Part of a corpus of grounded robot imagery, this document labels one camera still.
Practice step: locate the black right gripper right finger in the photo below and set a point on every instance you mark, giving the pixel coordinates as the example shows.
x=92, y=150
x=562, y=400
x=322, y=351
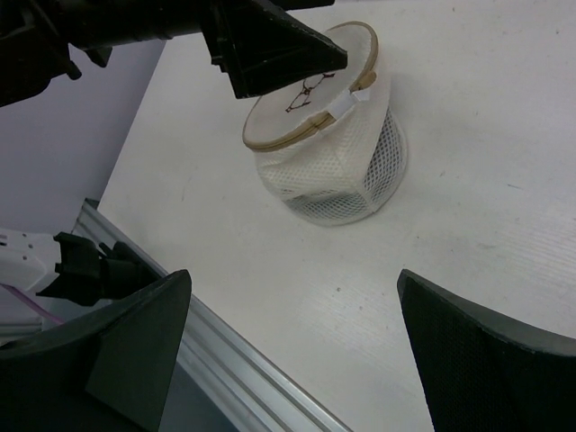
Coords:
x=484, y=371

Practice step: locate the aluminium table edge rail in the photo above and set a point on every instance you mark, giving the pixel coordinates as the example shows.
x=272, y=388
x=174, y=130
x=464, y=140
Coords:
x=251, y=391

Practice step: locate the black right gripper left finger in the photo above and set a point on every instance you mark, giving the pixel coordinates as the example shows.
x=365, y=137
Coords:
x=108, y=370

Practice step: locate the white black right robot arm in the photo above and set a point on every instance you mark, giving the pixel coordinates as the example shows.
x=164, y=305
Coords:
x=72, y=268

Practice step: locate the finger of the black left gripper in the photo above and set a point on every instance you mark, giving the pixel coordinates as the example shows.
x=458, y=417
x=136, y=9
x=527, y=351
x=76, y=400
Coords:
x=262, y=48

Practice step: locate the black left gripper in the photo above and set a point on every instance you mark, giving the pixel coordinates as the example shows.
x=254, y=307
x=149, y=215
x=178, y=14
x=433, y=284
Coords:
x=36, y=36

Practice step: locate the white mesh laundry bag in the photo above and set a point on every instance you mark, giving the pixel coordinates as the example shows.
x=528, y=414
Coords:
x=329, y=146

